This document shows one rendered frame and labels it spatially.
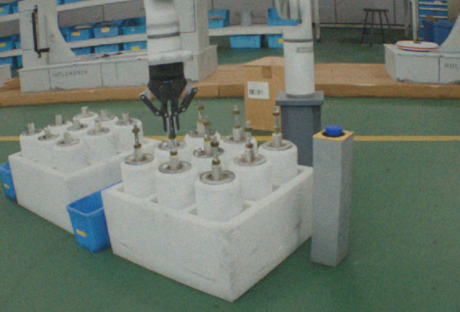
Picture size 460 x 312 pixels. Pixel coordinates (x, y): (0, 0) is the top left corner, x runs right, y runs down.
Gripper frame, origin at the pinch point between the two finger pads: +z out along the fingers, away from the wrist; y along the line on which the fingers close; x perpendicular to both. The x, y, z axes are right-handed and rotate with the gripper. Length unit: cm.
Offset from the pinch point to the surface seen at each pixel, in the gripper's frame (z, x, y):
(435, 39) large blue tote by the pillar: 19, -299, -346
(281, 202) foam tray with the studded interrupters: 18.9, 8.5, -21.3
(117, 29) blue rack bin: -1, -514, -23
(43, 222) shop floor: 35, -37, 39
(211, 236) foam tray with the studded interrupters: 19.1, 17.1, -2.8
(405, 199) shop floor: 35, -7, -70
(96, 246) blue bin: 32.7, -12.2, 21.9
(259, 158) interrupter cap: 9.8, 3.1, -18.4
